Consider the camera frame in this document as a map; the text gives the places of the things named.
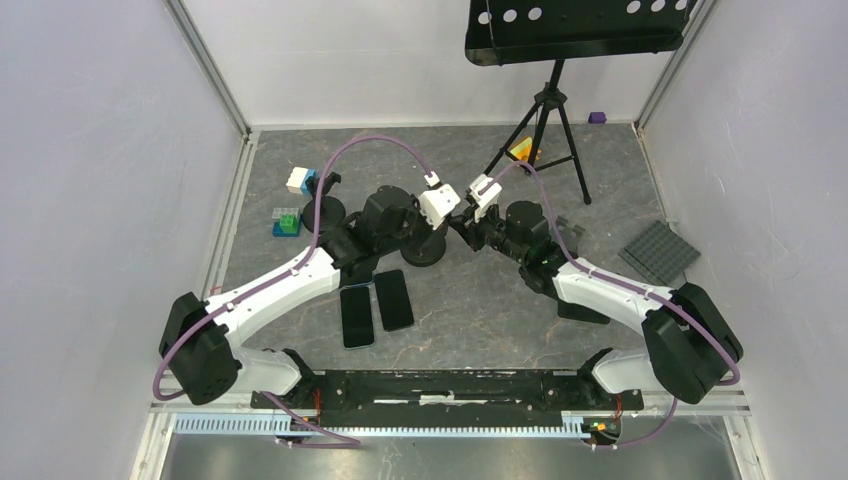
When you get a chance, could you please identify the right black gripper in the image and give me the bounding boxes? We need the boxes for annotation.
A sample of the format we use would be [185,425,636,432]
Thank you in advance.
[451,198,527,265]

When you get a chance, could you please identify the black round-base phone stand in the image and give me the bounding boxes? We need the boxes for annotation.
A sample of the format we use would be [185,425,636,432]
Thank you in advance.
[400,226,447,268]

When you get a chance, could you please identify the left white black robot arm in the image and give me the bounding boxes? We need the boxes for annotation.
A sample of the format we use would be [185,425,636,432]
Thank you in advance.
[153,184,460,408]

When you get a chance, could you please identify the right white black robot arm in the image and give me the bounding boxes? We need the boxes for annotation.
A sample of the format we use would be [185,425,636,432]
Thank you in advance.
[448,201,744,408]

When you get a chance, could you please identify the black square-base phone holder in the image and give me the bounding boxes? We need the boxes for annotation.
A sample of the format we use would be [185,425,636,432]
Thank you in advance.
[557,300,611,325]

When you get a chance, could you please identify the black music stand tripod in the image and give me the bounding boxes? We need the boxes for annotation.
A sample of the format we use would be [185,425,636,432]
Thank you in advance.
[464,0,695,204]

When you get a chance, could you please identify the orange yellow block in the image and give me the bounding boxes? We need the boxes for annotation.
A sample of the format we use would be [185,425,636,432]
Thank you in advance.
[506,136,541,163]

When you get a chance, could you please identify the middle black smartphone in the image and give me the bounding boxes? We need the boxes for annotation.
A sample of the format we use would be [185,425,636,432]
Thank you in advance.
[374,270,415,332]

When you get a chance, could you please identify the black smartphone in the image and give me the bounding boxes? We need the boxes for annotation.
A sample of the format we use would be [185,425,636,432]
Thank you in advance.
[374,270,415,332]
[340,286,375,349]

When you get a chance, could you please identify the lower left black smartphone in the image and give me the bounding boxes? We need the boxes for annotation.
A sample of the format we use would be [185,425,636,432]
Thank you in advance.
[340,286,375,349]

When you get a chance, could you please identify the white and blue blocks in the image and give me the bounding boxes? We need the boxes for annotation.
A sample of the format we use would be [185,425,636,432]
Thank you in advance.
[285,167,317,196]

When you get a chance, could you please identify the green white blue blocks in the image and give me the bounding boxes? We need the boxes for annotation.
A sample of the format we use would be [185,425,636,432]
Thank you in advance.
[271,207,301,237]

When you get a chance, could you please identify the purple block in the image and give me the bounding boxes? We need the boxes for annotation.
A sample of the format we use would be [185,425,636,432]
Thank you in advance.
[587,111,607,124]

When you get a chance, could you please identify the grey studded baseplate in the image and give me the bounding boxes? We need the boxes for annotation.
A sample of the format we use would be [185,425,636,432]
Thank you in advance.
[619,220,701,287]

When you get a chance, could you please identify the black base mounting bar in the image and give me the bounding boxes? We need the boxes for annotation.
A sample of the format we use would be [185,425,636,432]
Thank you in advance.
[281,369,644,428]

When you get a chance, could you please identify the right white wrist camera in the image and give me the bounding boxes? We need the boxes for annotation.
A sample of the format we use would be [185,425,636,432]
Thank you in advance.
[468,174,502,223]

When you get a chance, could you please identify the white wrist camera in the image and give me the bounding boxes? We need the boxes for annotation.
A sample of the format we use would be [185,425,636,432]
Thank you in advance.
[418,171,460,231]
[468,174,502,223]

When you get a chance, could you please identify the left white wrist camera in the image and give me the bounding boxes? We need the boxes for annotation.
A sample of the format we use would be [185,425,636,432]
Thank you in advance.
[418,171,460,231]

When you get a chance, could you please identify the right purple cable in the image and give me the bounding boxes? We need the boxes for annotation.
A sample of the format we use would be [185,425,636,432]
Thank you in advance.
[479,160,742,452]

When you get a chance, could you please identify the purple cable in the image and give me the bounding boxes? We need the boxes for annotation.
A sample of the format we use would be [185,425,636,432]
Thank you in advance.
[479,160,742,452]
[152,135,441,449]

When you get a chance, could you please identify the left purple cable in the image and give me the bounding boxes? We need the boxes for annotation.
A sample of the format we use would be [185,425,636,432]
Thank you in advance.
[152,135,441,449]

